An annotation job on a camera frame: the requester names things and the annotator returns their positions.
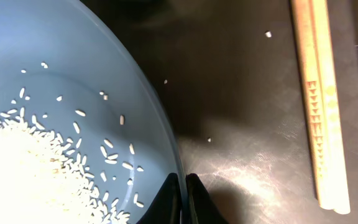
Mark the pile of white rice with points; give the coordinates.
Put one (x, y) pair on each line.
(67, 154)

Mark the wooden chopstick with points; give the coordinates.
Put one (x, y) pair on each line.
(327, 76)
(306, 46)

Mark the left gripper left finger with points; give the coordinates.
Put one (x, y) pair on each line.
(166, 206)

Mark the right wooden chopstick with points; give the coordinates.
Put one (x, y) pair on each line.
(327, 76)

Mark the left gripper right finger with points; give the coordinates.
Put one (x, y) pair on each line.
(202, 208)

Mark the dark blue plate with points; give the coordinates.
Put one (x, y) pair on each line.
(62, 65)

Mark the dark brown serving tray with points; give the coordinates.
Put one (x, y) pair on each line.
(227, 74)

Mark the left wooden chopstick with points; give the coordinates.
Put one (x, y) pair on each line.
(306, 46)

